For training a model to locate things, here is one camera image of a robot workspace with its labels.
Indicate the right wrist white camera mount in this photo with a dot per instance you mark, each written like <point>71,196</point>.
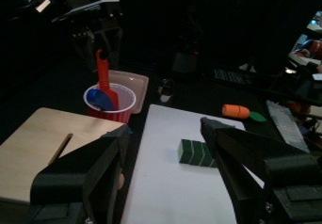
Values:
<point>90,7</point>

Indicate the red plastic cup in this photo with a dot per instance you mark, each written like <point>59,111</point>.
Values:
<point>111,115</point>

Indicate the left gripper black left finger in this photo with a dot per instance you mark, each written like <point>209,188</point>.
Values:
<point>83,177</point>

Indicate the red plastic spatula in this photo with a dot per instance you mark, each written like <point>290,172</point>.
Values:
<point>103,74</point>

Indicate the dark green sushi roll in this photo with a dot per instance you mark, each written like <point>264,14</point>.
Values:
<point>195,153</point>

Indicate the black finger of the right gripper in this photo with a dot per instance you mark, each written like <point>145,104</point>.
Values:
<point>83,50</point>
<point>113,45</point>

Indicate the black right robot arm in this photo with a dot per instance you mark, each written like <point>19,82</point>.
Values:
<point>185,61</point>

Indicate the wooden box with slot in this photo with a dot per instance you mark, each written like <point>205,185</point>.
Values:
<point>42,146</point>

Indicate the bright background screen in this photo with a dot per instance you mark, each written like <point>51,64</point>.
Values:
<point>316,21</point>

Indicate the red white background gear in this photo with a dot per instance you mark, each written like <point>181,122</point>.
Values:
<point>312,49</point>

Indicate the blue plastic spoon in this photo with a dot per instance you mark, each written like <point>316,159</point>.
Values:
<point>101,99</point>

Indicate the white text label panel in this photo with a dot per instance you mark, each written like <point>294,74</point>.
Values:
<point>288,124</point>

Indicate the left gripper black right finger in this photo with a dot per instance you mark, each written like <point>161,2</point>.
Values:
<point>268,177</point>

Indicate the small black round object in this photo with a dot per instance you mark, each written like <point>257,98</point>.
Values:
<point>167,91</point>

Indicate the white cutting board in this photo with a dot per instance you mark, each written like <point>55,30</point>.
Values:
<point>167,190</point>

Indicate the orange toy carrot green top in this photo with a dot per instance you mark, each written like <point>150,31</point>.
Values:
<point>236,111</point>

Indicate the black white striped panel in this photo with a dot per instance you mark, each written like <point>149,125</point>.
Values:
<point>229,76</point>

